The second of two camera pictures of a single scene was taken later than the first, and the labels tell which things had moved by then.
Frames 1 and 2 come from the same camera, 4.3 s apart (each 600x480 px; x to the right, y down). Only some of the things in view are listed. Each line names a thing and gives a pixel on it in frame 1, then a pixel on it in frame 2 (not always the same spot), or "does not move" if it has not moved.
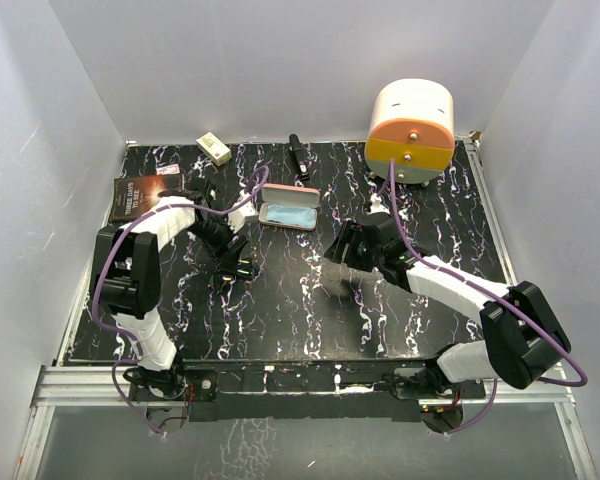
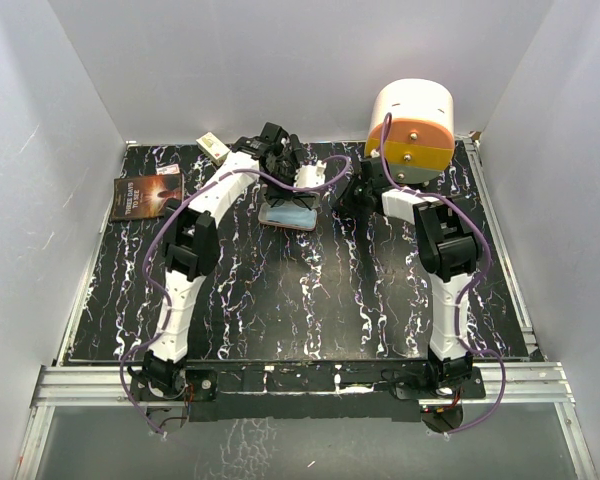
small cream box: [211, 146] does not move
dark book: [132, 196] does not move
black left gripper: [232, 252] -> [292, 171]
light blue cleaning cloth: [291, 214] does not move
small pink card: [167, 170] does not move
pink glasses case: [289, 206] does not move
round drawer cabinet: [412, 121] does not move
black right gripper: [354, 233] -> [346, 202]
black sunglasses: [245, 268] -> [277, 198]
